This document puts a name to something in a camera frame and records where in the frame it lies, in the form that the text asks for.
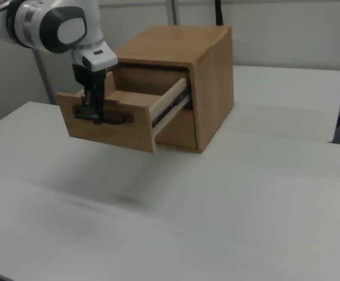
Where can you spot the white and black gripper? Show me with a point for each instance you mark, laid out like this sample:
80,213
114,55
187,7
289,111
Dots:
98,57

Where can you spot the oak wooden drawer cabinet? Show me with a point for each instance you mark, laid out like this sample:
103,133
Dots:
214,87

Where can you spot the black clamp-mounted pole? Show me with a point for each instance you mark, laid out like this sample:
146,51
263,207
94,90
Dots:
220,13

